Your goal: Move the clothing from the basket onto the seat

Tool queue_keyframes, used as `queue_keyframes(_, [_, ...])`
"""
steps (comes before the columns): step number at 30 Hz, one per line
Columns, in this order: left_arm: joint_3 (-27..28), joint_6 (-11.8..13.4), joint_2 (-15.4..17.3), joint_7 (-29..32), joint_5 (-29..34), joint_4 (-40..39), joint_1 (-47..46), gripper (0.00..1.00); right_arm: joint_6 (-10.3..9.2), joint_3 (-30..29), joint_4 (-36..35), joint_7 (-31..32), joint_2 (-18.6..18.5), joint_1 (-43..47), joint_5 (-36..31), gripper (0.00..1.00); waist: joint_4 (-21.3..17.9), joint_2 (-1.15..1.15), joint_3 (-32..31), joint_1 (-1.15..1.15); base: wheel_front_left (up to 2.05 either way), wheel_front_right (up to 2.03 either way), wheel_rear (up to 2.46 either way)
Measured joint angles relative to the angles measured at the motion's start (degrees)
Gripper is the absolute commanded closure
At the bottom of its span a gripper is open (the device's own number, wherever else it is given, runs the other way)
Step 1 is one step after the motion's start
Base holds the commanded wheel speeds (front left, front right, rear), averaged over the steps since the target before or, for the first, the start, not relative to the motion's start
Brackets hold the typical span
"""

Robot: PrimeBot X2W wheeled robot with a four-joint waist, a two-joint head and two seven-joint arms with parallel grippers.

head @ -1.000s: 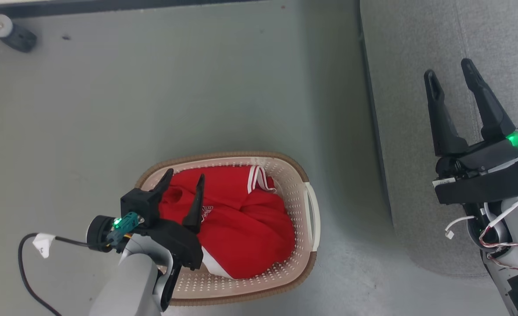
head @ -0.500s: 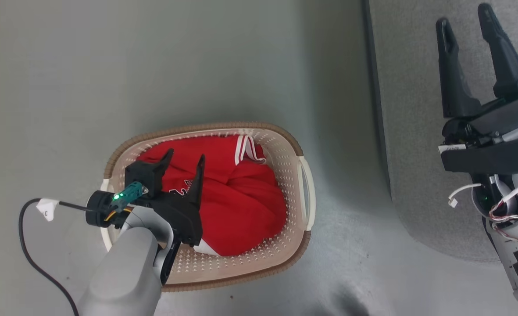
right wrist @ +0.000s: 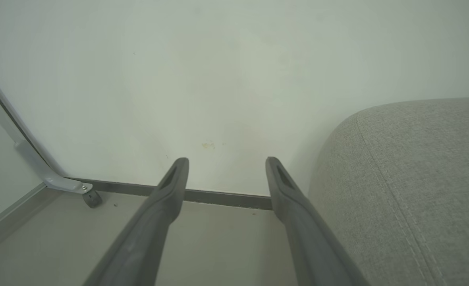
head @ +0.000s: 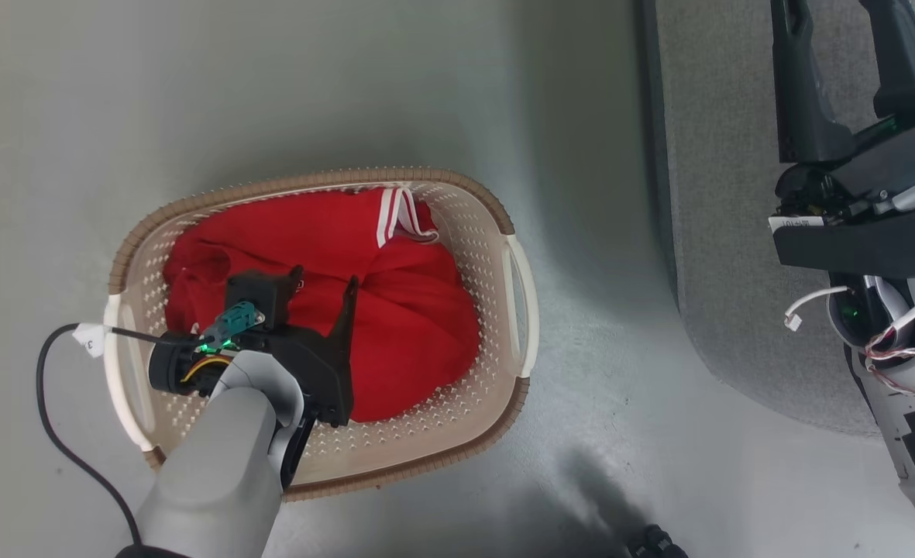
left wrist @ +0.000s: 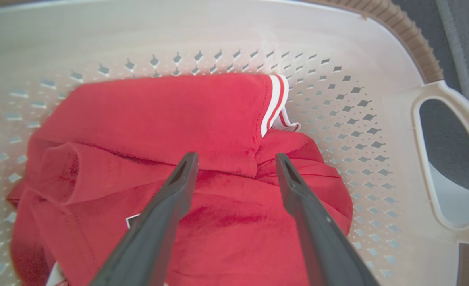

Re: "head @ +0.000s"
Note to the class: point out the grey fabric sofa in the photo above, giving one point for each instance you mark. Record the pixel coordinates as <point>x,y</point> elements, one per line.
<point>728,232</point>

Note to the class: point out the beige perforated plastic laundry basket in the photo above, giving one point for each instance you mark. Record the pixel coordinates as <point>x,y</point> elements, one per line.
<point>472,232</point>

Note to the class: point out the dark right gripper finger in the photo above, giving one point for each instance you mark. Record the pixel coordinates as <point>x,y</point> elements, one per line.
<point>802,93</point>
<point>906,62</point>

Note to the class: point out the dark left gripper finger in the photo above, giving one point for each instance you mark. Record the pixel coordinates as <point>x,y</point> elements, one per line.
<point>297,279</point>
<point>347,318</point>

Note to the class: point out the red garment with white stripes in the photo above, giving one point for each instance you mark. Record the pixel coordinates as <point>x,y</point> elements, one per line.
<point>271,232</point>

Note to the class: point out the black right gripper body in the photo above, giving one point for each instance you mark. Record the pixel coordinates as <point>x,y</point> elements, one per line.
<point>868,209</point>

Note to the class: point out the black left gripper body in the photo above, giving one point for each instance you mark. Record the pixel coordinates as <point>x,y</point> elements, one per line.
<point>321,372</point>

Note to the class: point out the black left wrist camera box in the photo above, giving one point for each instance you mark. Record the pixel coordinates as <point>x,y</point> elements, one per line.
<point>259,291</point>

